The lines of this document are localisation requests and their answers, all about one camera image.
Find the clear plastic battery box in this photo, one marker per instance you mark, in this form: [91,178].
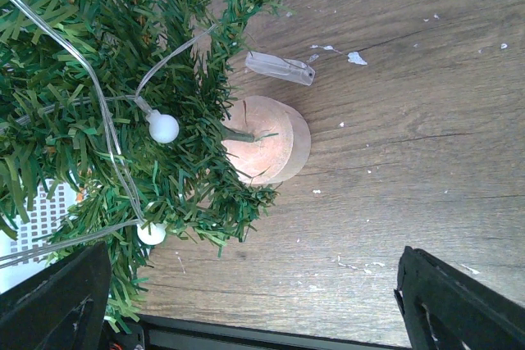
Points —
[283,69]

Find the black aluminium front rail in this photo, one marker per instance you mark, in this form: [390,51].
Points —
[155,332]

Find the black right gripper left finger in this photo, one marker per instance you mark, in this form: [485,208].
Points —
[62,306]

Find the small green christmas tree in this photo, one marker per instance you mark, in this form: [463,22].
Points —
[125,102]

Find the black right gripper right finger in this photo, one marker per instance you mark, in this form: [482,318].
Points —
[443,308]

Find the white perforated plastic basket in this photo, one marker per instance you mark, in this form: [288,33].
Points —
[45,219]

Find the white ball string lights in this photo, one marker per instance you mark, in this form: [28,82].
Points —
[162,128]

